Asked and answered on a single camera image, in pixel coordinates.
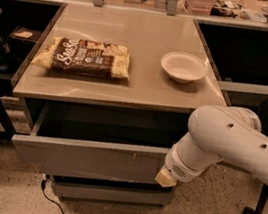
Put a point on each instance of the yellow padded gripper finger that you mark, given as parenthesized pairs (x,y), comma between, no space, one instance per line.
(165,178)

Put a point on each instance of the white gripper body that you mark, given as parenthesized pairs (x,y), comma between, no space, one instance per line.
(178,167)

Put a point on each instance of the grey top drawer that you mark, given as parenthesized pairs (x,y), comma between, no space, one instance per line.
(87,142)

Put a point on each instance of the grey drawer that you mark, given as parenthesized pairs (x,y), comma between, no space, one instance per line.
(108,190)
(87,142)

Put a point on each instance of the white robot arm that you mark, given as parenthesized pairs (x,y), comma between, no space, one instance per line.
(216,134)

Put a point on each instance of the grey bottom drawer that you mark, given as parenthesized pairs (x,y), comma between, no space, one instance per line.
(108,190)

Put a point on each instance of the white paper bowl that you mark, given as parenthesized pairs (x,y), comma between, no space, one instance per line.
(183,67)

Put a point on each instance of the grey metal shelf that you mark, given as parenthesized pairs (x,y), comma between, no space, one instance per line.
(244,94)

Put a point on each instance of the brown yellow snack bag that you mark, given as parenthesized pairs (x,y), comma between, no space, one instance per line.
(85,57)

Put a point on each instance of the pink plastic basket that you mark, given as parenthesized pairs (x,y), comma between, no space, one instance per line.
(198,7)

